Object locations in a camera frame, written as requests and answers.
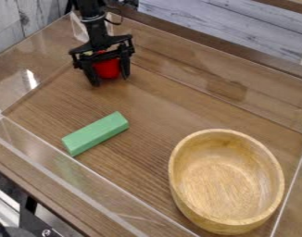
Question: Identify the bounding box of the clear acrylic tray wall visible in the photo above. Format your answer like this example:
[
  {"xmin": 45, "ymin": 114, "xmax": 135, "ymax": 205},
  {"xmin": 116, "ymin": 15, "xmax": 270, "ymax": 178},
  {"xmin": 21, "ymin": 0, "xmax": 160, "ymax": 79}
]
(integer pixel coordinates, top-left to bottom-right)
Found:
[{"xmin": 0, "ymin": 113, "xmax": 199, "ymax": 237}]

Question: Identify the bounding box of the red toy strawberry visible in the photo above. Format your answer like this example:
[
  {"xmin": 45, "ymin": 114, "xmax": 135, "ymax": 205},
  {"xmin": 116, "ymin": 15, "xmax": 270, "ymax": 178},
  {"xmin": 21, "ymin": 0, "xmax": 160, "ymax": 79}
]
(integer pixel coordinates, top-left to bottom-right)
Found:
[{"xmin": 92, "ymin": 56, "xmax": 120, "ymax": 80}]

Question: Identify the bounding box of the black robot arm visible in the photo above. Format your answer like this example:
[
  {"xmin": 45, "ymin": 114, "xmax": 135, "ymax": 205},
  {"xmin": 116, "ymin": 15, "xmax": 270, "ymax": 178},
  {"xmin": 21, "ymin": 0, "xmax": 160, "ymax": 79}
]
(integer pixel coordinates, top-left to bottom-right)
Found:
[{"xmin": 68, "ymin": 0, "xmax": 135, "ymax": 86}]

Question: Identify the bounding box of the clear acrylic corner bracket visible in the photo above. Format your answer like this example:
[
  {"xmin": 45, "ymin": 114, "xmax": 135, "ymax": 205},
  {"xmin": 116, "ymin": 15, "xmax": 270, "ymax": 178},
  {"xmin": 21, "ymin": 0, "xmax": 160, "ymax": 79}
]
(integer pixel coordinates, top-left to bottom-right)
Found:
[{"xmin": 69, "ymin": 12, "xmax": 114, "ymax": 43}]

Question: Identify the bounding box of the black metal table frame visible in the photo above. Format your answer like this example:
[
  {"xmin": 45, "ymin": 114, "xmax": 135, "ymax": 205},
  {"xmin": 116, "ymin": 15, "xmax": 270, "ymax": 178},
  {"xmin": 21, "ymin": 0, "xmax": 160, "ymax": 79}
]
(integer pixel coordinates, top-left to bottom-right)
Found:
[{"xmin": 19, "ymin": 196, "xmax": 67, "ymax": 237}]

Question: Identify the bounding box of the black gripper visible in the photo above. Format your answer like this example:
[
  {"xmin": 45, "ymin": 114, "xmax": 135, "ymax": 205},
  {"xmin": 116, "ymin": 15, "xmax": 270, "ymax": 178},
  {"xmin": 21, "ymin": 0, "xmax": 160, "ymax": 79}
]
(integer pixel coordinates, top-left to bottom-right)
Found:
[{"xmin": 69, "ymin": 34, "xmax": 135, "ymax": 86}]

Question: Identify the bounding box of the wooden bowl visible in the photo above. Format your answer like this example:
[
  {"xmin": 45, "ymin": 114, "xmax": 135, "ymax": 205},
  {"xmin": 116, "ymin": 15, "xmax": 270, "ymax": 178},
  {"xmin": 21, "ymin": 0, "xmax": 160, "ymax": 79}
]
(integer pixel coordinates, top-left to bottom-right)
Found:
[{"xmin": 168, "ymin": 129, "xmax": 285, "ymax": 235}]

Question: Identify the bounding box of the green rectangular block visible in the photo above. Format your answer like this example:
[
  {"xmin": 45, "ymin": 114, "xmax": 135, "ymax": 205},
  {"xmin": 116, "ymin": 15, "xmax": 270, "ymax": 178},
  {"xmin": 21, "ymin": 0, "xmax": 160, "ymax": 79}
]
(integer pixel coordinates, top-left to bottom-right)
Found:
[{"xmin": 61, "ymin": 111, "xmax": 128, "ymax": 156}]

